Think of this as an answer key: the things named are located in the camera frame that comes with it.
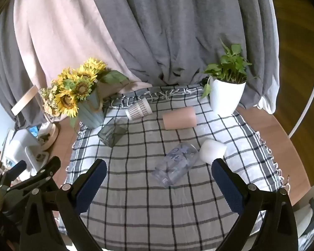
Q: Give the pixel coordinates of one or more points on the blue-green ribbed vase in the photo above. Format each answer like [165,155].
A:
[91,115]

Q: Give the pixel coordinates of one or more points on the green leafy plant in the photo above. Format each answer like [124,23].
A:
[233,62]

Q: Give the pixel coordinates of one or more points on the grey glass tumbler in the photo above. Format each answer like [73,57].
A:
[112,134]

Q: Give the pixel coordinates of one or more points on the wooden board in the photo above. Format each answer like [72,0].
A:
[24,100]

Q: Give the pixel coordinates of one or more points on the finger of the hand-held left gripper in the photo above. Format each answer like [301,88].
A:
[48,170]
[15,167]

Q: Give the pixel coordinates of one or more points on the white patterned cup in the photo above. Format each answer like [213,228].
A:
[138,109]

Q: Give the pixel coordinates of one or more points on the white ribbed plant pot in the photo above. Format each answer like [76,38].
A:
[225,96]

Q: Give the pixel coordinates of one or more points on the checked tablecloth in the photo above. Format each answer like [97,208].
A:
[146,214]

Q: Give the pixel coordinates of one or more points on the round wooden stand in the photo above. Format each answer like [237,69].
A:
[52,133]

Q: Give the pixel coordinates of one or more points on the pink cup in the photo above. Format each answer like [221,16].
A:
[180,118]

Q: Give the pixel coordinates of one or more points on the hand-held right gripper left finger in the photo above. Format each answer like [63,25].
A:
[90,188]

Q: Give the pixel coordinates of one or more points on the pink curtain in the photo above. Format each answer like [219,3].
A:
[55,31]

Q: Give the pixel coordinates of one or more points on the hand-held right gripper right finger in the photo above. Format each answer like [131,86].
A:
[229,188]

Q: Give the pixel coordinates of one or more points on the white curtain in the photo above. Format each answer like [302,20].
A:
[267,106]

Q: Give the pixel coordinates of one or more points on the grey curtain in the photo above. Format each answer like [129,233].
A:
[172,31]

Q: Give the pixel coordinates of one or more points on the white appliance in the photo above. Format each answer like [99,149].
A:
[18,141]

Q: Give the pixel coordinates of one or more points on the sunflower bouquet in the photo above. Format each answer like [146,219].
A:
[68,102]

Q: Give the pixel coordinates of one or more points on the white hoop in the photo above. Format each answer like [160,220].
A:
[307,104]

